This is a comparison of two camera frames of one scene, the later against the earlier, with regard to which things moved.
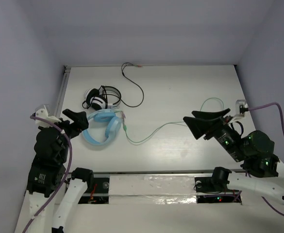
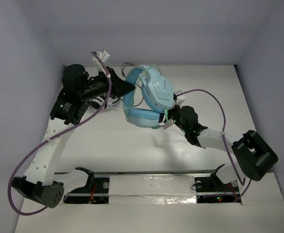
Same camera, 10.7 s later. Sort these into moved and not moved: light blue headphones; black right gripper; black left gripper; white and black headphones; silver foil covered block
Moved: light blue headphones; black right gripper; black left gripper
Not moved: white and black headphones; silver foil covered block
